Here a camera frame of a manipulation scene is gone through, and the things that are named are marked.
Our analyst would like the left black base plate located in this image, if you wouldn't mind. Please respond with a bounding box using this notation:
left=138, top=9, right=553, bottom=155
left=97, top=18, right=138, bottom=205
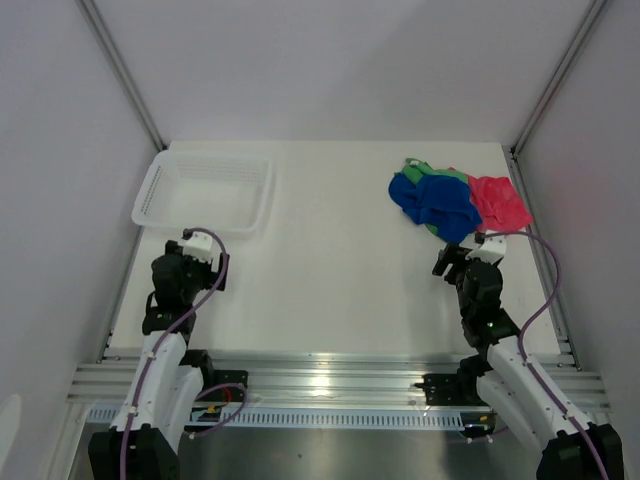
left=196, top=370, right=249, bottom=403

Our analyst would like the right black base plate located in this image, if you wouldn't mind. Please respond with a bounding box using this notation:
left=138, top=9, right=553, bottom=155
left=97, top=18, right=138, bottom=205
left=413, top=373, right=486, bottom=407

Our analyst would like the right aluminium corner post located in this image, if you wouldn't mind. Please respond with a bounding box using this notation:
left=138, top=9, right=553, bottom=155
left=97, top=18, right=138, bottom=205
left=509, top=0, right=613, bottom=158

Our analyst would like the blue towel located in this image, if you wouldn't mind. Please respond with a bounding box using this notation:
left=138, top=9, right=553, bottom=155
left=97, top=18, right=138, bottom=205
left=387, top=173, right=484, bottom=243

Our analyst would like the aluminium corner post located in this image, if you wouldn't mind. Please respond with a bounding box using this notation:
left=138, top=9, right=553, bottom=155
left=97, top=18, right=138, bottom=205
left=509, top=0, right=613, bottom=158
left=75, top=0, right=166, bottom=152

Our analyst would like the white slotted cable duct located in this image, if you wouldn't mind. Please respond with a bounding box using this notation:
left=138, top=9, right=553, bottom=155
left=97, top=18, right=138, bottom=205
left=87, top=405, right=494, bottom=430

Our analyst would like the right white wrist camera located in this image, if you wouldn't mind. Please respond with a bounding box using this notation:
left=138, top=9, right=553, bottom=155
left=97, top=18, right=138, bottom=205
left=461, top=232, right=507, bottom=265

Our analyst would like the white plastic basket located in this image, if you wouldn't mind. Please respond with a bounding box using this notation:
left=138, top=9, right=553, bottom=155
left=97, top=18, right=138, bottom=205
left=131, top=150, right=275, bottom=239

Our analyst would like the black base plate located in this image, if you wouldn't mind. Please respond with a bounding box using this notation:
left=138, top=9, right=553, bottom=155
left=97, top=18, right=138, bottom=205
left=196, top=370, right=249, bottom=403
left=413, top=373, right=486, bottom=407

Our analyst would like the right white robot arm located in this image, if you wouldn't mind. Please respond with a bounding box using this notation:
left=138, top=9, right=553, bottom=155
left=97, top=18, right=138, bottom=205
left=423, top=234, right=625, bottom=479

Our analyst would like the purple cable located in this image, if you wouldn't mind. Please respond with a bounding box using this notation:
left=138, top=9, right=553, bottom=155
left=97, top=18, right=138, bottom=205
left=447, top=230, right=609, bottom=480
left=119, top=227, right=249, bottom=480

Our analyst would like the left aluminium corner post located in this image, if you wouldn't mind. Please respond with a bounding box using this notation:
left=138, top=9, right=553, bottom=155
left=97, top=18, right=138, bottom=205
left=75, top=0, right=166, bottom=152

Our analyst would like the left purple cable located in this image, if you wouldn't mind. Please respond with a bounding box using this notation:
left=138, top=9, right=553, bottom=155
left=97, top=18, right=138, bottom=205
left=119, top=227, right=249, bottom=480

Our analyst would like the aluminium front rail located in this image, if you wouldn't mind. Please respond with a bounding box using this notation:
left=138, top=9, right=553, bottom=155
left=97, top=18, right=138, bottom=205
left=67, top=349, right=612, bottom=412

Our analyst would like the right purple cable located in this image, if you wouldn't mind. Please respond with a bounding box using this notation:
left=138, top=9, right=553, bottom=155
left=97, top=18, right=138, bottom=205
left=447, top=230, right=609, bottom=480

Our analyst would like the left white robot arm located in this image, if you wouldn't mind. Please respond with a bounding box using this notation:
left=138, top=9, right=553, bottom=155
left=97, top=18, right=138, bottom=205
left=88, top=228, right=230, bottom=479

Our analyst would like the green towel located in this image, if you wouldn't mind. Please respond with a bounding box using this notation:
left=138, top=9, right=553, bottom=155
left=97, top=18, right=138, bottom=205
left=394, top=157, right=464, bottom=237

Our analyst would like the pink towel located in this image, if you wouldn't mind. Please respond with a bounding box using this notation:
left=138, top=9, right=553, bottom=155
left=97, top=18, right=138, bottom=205
left=446, top=168, right=533, bottom=232

